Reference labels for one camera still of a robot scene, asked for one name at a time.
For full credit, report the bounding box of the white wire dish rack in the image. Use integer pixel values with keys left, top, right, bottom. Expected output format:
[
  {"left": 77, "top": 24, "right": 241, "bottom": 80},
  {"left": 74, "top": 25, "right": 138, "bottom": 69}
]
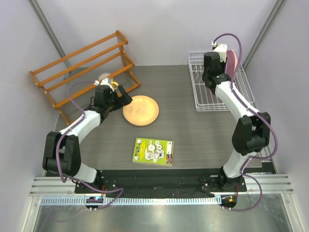
[{"left": 188, "top": 51, "right": 254, "bottom": 112}]

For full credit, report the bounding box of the green book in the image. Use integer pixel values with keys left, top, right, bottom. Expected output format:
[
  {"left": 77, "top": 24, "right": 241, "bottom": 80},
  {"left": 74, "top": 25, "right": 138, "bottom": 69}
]
[{"left": 132, "top": 138, "right": 174, "bottom": 167}]

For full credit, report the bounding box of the pink plate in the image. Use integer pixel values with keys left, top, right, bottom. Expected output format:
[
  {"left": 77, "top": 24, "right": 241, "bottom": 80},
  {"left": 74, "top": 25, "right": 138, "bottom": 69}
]
[{"left": 225, "top": 50, "right": 239, "bottom": 78}]

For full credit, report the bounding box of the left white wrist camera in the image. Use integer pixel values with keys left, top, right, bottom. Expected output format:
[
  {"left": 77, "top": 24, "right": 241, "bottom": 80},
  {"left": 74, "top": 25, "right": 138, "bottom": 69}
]
[{"left": 94, "top": 77, "right": 114, "bottom": 92}]

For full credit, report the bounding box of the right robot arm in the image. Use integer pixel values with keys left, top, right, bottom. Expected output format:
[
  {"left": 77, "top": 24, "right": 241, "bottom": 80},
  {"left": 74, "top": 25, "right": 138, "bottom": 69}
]
[{"left": 202, "top": 51, "right": 270, "bottom": 191}]

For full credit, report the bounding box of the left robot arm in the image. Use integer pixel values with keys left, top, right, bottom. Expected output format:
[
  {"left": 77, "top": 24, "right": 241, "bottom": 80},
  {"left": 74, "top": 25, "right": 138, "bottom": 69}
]
[{"left": 42, "top": 84, "right": 132, "bottom": 193}]

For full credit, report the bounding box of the orange wooden shelf rack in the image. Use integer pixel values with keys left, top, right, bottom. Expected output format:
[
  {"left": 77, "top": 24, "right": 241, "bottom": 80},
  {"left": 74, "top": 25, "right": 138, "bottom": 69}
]
[{"left": 29, "top": 30, "right": 141, "bottom": 125}]

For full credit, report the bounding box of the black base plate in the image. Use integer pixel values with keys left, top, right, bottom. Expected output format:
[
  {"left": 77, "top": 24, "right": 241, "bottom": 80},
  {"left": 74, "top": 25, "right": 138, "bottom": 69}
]
[{"left": 75, "top": 168, "right": 247, "bottom": 199}]

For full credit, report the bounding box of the yellow mug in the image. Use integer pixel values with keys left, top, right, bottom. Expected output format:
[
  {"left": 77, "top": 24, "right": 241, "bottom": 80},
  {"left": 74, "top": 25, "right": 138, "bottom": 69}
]
[{"left": 98, "top": 72, "right": 119, "bottom": 90}]

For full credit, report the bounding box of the orange plate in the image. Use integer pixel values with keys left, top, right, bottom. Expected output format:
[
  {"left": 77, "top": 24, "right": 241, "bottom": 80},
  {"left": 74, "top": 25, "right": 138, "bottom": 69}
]
[{"left": 123, "top": 95, "right": 159, "bottom": 126}]

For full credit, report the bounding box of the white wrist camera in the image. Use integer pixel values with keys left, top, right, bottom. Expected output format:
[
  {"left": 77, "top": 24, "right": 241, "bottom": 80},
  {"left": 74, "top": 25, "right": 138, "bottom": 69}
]
[
  {"left": 211, "top": 42, "right": 228, "bottom": 62},
  {"left": 94, "top": 77, "right": 114, "bottom": 92}
]

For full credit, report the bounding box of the aluminium rail frame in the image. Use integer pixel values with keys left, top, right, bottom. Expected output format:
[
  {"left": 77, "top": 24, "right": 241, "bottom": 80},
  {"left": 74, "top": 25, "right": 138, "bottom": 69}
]
[{"left": 24, "top": 166, "right": 306, "bottom": 232}]

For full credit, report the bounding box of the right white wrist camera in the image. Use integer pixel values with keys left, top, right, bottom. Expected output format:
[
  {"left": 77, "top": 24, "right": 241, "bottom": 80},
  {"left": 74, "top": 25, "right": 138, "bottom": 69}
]
[{"left": 211, "top": 42, "right": 228, "bottom": 62}]

